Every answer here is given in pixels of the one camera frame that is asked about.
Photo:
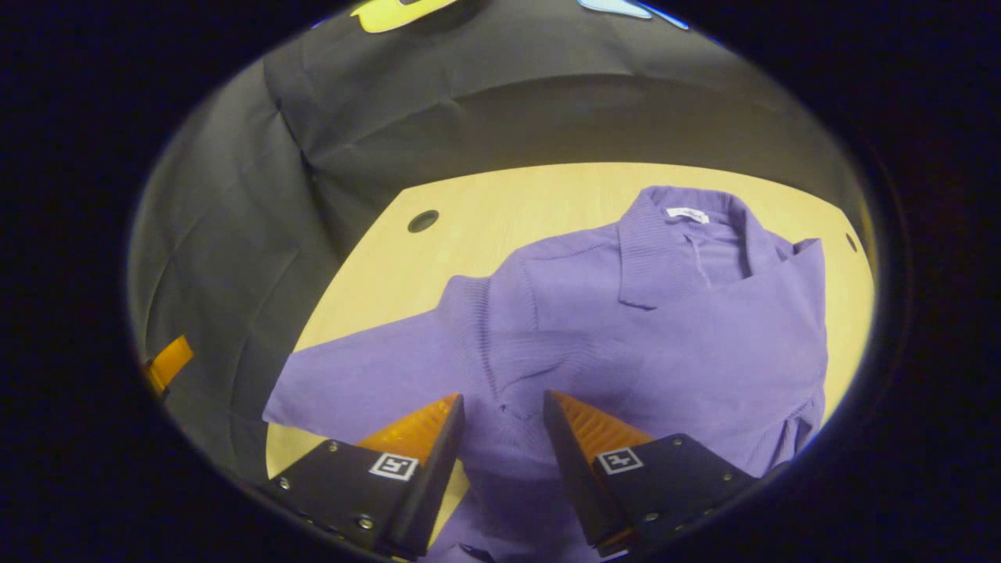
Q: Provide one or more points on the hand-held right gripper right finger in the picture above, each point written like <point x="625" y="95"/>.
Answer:
<point x="575" y="469"/>

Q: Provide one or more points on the purple knit collared shirt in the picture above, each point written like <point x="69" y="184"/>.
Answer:
<point x="626" y="336"/>

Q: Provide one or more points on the black backdrop cloth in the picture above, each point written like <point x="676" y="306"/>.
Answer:
<point x="250" y="234"/>

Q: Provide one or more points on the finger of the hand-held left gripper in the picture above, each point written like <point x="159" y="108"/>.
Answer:
<point x="168" y="363"/>

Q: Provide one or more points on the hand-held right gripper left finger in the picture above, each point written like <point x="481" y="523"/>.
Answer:
<point x="434" y="477"/>

